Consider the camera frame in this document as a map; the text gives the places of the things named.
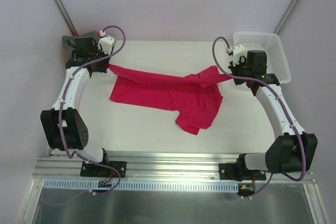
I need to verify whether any crimson pink t shirt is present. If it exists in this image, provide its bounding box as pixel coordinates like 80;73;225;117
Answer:
109;65;230;135

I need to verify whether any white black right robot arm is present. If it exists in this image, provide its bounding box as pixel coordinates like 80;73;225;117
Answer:
229;48;318;182

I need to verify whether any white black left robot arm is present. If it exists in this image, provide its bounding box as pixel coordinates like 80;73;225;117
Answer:
40;35;116;176

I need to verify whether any white plastic mesh basket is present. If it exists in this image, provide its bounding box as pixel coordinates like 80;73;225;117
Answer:
233;31;291;84

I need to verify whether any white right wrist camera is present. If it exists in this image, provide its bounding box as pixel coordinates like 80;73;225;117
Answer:
226;44;247;66

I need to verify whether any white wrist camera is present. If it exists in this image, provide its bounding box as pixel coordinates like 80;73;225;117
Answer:
98;30;116;55
226;44;247;66

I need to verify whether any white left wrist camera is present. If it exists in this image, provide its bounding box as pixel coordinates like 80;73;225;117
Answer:
98;30;116;55

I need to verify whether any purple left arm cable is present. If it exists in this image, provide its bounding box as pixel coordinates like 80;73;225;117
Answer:
58;25;127;196

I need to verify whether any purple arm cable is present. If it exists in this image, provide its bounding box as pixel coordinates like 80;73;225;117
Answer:
58;25;127;196
212;36;308;201

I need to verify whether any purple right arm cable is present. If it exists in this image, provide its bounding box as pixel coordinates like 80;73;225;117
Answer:
212;36;308;201

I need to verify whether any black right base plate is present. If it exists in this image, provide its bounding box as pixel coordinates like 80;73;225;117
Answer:
218;163;266;182

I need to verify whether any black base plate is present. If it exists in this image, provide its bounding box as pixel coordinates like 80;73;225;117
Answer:
80;161;127;178
218;163;266;182

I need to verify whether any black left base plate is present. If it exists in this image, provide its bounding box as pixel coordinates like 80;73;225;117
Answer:
80;161;127;178

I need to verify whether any aluminium frame rail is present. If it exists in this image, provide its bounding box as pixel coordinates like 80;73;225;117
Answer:
33;150;315;184

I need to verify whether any white slotted cable duct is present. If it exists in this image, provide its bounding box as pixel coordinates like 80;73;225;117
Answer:
44;179;238;193

